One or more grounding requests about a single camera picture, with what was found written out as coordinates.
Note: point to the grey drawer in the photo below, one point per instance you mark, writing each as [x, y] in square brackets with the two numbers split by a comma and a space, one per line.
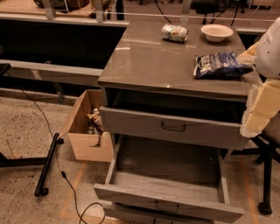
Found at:
[167, 177]
[173, 128]
[145, 216]

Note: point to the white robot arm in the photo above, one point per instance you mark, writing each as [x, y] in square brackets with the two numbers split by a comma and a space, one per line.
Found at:
[263, 101]

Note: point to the grey drawer cabinet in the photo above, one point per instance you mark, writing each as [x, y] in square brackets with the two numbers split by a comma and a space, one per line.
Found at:
[149, 74]

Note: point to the grey top drawer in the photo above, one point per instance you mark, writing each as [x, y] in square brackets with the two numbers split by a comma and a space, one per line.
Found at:
[173, 128]

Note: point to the grey bottom drawer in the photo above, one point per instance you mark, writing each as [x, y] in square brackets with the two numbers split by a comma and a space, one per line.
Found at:
[145, 216]

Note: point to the items inside cardboard box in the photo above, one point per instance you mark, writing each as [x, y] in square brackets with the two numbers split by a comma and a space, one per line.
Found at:
[95, 124]

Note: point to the cardboard box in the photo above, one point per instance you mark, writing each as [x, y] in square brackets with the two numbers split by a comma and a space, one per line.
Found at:
[86, 146]

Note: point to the crushed green white can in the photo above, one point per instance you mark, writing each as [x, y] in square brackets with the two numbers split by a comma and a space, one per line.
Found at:
[174, 33]

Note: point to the blue chip bag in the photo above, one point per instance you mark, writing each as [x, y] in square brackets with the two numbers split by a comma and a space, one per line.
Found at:
[220, 65]

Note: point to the black floor stand leg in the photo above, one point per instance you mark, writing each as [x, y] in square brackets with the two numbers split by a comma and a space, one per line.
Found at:
[41, 190]

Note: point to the white paper bowl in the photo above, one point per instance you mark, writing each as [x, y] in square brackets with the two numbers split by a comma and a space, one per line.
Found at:
[216, 32]

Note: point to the black office chair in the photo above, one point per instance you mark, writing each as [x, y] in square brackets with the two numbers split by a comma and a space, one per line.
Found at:
[266, 148]

